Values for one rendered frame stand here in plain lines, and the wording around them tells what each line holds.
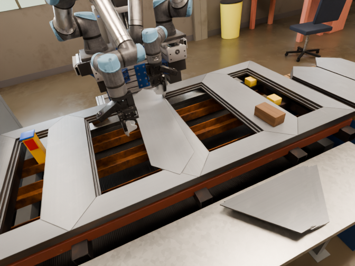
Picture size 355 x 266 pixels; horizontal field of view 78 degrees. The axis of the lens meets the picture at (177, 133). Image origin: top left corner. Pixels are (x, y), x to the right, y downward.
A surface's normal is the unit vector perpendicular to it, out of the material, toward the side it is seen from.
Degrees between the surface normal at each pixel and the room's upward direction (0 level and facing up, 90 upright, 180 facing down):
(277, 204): 0
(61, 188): 0
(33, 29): 90
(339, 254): 0
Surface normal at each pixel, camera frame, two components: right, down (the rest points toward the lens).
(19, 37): 0.38, 0.54
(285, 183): -0.11, -0.77
